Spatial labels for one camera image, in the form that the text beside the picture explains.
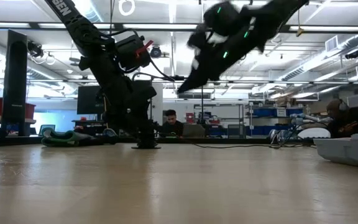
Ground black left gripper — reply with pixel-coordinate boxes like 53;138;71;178
104;79;158;147

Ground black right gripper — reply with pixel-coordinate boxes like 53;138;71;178
177;39;239;95

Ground black round cord spool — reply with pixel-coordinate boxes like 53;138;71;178
131;138;162;151

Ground thin black cord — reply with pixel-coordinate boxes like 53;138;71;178
158;136;318;150

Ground person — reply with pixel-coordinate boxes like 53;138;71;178
159;109;185;139
326;98;358;139

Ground grey laptop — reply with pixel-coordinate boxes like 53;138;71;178
182;123;206;139

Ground black monitor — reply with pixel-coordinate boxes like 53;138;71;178
76;85;106;115

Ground blue storage bin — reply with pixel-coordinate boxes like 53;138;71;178
252;107;305;118

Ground black work glove green cuff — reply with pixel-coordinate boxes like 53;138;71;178
41;126;119;147

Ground blue grey bundle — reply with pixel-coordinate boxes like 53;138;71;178
268;128;293;144

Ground red storage bin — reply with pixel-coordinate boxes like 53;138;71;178
0;97;37;119

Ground yellow hanging tag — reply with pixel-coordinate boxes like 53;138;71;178
295;9;305;38

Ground white round object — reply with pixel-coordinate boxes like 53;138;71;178
296;127;331;139

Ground white ceiling vent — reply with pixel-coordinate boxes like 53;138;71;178
324;35;339;53

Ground grey plastic tool case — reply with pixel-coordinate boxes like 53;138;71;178
313;132;358;170

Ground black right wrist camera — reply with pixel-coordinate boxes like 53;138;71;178
187;28;220;62

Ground black overhead camera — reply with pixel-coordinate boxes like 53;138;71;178
150;45;163;59

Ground white ring ceiling light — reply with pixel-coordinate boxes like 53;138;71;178
118;0;136;17

